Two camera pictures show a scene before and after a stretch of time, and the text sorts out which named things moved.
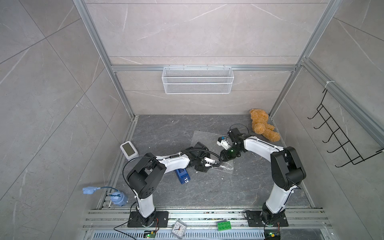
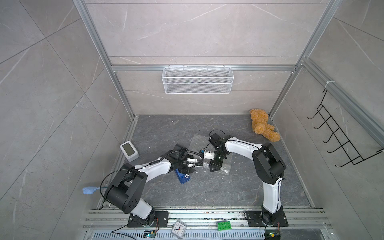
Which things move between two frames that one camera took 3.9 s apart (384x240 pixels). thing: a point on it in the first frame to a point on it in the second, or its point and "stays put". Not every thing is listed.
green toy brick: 224,225 stays put
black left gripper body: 200,165 to 183,163
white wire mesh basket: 197,80 stays put
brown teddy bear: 260,126 stays put
